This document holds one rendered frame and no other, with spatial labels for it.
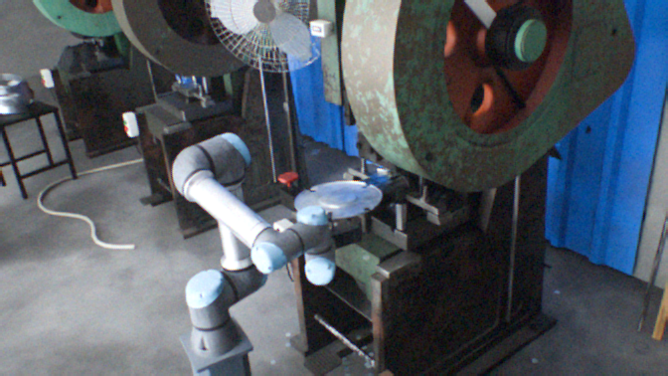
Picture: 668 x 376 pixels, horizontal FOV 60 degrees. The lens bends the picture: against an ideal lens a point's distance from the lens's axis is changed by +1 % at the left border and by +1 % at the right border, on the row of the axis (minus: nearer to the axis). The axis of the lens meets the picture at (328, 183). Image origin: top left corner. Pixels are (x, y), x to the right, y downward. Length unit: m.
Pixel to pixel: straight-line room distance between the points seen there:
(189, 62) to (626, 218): 2.17
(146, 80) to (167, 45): 2.11
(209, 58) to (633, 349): 2.29
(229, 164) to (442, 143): 0.60
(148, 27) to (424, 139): 1.79
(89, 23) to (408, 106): 3.53
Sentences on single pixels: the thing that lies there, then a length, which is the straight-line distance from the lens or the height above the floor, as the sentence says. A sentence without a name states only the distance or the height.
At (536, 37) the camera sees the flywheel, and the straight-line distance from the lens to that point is 1.55.
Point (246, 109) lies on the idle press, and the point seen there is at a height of 0.64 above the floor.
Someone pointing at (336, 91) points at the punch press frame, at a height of 1.11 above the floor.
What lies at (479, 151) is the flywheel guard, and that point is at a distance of 1.58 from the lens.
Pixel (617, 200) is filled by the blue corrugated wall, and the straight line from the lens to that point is 2.93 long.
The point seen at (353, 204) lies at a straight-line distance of 1.86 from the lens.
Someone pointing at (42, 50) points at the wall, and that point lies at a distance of 8.23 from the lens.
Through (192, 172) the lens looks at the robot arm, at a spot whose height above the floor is 1.06.
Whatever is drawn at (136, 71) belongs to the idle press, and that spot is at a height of 0.57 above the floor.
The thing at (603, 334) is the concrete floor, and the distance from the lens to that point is 2.71.
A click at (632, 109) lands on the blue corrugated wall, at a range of 2.77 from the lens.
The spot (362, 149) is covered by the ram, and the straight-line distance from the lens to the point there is 1.95.
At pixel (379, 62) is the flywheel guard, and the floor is 1.35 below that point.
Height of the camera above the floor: 1.67
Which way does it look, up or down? 26 degrees down
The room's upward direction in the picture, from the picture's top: 5 degrees counter-clockwise
